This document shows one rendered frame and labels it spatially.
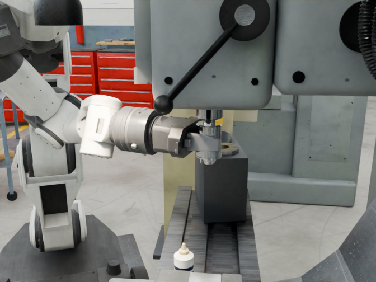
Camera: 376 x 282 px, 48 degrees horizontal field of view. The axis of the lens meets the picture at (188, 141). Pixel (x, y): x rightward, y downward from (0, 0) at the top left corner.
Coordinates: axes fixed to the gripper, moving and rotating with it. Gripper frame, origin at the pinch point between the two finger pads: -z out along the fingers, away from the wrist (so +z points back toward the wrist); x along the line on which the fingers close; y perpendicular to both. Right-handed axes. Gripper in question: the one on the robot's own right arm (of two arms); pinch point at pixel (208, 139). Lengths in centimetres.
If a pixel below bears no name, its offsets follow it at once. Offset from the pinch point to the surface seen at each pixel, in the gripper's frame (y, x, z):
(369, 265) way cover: 26.0, 12.6, -29.9
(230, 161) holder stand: 15.8, 32.6, 5.6
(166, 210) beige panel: 100, 153, 83
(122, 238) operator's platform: 85, 89, 76
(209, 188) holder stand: 23.3, 30.0, 10.4
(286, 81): -12.6, -7.7, -14.5
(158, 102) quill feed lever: -9.4, -15.2, 2.5
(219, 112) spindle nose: -5.3, -1.0, -2.1
